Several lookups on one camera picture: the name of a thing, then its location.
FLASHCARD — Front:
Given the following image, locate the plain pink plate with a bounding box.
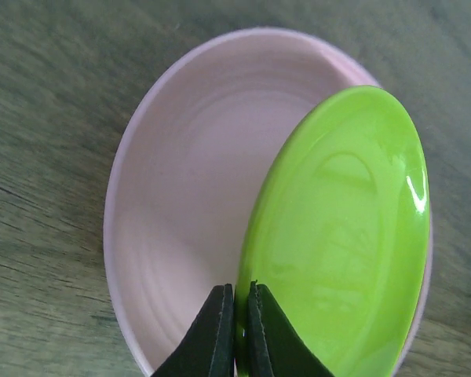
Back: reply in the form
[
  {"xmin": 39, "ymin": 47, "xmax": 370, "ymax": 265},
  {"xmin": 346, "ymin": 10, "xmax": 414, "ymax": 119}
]
[{"xmin": 103, "ymin": 27, "xmax": 433, "ymax": 376}]

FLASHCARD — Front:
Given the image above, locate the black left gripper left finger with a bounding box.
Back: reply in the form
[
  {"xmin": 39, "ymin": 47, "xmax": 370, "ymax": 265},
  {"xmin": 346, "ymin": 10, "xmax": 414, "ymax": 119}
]
[{"xmin": 153, "ymin": 284, "xmax": 235, "ymax": 377}]

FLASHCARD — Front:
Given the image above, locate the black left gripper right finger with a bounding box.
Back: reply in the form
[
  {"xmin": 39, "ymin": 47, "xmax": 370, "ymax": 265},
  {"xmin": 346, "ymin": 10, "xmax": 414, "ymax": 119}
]
[{"xmin": 246, "ymin": 281, "xmax": 333, "ymax": 377}]

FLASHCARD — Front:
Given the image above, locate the lime green plate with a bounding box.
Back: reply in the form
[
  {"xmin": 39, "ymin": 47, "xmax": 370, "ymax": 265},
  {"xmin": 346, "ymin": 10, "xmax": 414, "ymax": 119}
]
[{"xmin": 235, "ymin": 86, "xmax": 431, "ymax": 376}]

